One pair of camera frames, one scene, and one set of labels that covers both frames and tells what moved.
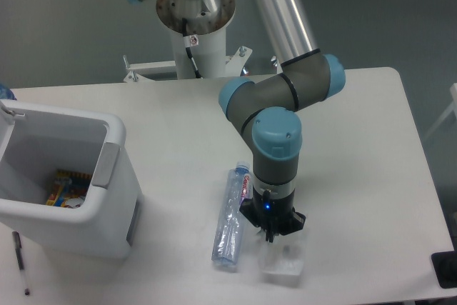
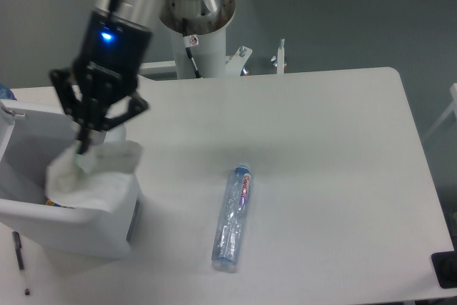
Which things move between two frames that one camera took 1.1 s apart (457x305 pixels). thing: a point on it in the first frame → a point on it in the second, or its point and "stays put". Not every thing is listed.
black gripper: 273,215 → 112,56
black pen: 17,243 stays put
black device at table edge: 445,264 stays put
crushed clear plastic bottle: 228,231 stays put
